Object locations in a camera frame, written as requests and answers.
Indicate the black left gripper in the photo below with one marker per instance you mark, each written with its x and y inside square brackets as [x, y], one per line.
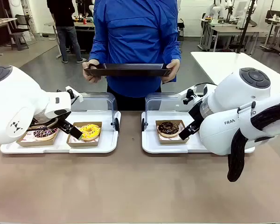
[65, 117]

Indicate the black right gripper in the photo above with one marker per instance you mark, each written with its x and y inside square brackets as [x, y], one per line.
[196, 112]

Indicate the cardboard box of chocolate donut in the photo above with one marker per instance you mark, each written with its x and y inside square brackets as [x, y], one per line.
[172, 139]

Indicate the chocolate donut with nuts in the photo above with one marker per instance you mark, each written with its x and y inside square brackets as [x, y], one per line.
[163, 130]

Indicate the black serving tray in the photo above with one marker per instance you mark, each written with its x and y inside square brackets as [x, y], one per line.
[130, 71]

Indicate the person's right forearm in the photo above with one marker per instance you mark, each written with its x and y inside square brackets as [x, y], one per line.
[96, 51]

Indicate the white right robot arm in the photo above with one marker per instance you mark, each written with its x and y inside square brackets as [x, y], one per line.
[224, 137]

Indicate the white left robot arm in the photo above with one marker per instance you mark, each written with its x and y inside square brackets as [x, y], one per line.
[14, 98]

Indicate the person's left forearm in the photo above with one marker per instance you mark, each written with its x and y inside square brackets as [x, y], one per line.
[173, 50]

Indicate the cardboard box of yellow donut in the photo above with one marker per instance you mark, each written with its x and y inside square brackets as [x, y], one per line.
[84, 143]

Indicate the yellow sprinkled donut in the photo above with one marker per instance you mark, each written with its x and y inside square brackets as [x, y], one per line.
[93, 133]

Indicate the pink sprinkled donut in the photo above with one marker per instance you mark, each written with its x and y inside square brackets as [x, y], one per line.
[45, 135]

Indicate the white tray with chocolate donut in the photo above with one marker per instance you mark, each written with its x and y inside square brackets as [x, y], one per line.
[151, 144]

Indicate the person in blue jacket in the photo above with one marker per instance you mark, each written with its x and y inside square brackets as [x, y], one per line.
[135, 35]

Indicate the person's right hand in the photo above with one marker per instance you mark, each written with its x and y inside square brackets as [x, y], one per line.
[88, 78]

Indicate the person's left hand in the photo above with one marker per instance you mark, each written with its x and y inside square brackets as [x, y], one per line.
[173, 72]

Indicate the white tray with two donuts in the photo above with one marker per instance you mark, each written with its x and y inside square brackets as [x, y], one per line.
[60, 149]

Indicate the clear roll-top lid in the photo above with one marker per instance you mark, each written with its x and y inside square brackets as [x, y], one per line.
[95, 102]
[163, 102]

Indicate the white side table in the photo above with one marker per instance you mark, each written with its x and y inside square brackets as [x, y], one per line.
[224, 63]

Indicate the bystander in black clothes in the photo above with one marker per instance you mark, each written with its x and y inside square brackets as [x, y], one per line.
[65, 23]

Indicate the gray lab desk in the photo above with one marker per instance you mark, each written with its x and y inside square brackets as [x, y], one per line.
[233, 30]

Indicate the black office chair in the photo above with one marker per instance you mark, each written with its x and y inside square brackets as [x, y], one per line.
[22, 30]

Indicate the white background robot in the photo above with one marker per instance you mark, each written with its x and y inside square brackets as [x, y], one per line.
[215, 9]

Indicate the black stand pole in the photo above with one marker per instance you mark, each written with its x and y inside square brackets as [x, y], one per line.
[248, 18]

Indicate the wooden desk with bag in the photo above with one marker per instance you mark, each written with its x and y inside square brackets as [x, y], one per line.
[2, 23]

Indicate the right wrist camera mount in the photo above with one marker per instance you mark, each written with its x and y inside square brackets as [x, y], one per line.
[189, 95]

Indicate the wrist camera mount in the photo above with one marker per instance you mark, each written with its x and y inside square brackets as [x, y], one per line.
[189, 95]
[75, 94]

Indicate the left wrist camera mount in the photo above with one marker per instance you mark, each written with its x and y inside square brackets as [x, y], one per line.
[75, 94]

